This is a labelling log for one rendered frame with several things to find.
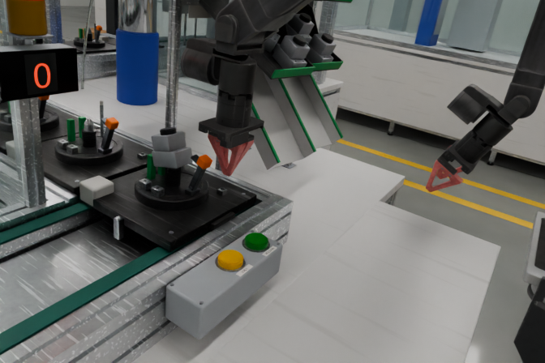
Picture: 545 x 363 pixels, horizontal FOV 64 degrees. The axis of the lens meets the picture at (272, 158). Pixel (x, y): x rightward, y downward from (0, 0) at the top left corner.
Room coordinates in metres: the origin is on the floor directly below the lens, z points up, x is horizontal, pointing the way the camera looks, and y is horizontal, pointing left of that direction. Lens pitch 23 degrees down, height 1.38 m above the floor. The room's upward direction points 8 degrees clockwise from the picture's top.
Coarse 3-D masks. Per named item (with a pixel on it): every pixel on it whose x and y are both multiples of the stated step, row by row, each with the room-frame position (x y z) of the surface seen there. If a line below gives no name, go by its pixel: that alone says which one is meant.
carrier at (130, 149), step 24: (72, 120) 0.89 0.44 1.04; (48, 144) 0.90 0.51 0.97; (72, 144) 0.84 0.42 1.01; (96, 144) 0.89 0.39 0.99; (120, 144) 0.91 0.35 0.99; (48, 168) 0.79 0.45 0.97; (72, 168) 0.80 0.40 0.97; (96, 168) 0.82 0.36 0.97; (120, 168) 0.83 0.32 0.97; (144, 168) 0.87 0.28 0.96; (72, 192) 0.72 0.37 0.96
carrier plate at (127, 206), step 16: (128, 176) 0.80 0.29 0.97; (208, 176) 0.85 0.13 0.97; (128, 192) 0.73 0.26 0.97; (208, 192) 0.78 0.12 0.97; (240, 192) 0.80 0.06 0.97; (96, 208) 0.69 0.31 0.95; (112, 208) 0.67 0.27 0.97; (128, 208) 0.67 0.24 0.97; (144, 208) 0.68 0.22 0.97; (192, 208) 0.70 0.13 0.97; (208, 208) 0.71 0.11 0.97; (224, 208) 0.72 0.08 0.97; (240, 208) 0.75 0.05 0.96; (128, 224) 0.64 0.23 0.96; (144, 224) 0.63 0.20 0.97; (160, 224) 0.64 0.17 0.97; (176, 224) 0.64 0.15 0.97; (192, 224) 0.65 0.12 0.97; (208, 224) 0.67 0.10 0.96; (160, 240) 0.60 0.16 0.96; (176, 240) 0.60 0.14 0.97
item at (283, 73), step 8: (200, 0) 1.05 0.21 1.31; (208, 0) 1.04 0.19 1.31; (216, 0) 1.02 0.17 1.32; (224, 0) 1.00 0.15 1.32; (208, 8) 1.03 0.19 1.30; (216, 8) 1.02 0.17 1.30; (216, 16) 1.02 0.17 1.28; (280, 32) 1.06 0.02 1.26; (280, 40) 1.06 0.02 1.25; (256, 56) 0.93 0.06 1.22; (264, 56) 0.97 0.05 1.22; (264, 64) 0.91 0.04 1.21; (272, 64) 0.95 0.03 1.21; (264, 72) 0.91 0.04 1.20; (272, 72) 0.89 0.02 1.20; (280, 72) 0.90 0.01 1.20; (288, 72) 0.92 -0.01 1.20; (296, 72) 0.94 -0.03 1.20; (304, 72) 0.97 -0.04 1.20
